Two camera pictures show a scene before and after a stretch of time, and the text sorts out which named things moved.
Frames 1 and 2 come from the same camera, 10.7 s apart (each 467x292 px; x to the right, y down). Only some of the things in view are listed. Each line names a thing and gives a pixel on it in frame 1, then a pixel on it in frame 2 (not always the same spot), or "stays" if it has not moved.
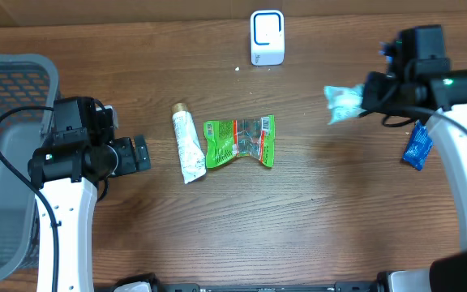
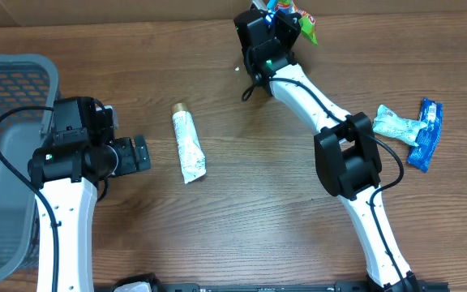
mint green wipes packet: (344, 101) → (387, 122)
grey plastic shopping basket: (5, 208) stays
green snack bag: (228, 139) → (307, 22)
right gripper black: (370, 100) → (289, 23)
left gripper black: (124, 146) stays
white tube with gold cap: (191, 156) stays
